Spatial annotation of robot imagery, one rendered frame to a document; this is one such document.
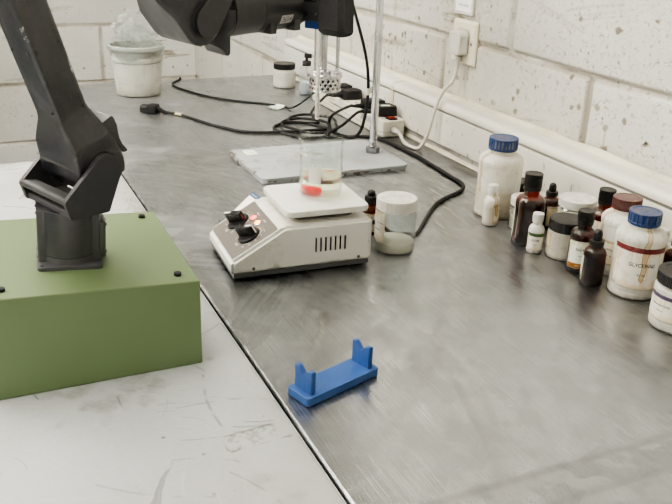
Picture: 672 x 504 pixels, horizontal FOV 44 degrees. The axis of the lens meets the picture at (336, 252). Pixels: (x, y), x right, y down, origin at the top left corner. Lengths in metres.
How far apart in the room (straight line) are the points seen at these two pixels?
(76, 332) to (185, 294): 0.11
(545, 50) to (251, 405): 0.90
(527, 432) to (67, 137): 0.53
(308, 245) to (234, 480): 0.45
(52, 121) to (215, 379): 0.31
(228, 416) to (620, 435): 0.38
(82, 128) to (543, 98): 0.90
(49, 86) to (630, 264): 0.73
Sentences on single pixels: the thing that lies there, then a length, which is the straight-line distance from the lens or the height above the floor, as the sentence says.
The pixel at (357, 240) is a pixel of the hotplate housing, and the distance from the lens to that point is 1.14.
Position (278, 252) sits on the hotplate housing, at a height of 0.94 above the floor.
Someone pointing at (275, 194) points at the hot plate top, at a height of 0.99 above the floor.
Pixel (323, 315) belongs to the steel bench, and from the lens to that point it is 1.02.
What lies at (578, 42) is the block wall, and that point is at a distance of 1.45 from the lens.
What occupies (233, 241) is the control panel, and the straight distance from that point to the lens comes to 1.13.
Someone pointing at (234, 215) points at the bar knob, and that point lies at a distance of 1.16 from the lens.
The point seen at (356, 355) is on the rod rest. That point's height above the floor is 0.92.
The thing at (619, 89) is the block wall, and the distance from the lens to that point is 1.38.
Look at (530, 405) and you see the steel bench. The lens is 0.88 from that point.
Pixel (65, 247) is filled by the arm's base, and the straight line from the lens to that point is 0.89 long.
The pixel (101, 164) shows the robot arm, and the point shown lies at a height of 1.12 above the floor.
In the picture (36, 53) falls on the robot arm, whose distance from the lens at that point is 0.83.
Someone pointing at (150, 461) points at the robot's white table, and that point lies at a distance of 0.78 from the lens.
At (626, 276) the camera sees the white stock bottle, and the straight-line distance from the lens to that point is 1.14.
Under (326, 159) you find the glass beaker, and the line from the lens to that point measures 1.13.
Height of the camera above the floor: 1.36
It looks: 23 degrees down
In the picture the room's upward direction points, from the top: 2 degrees clockwise
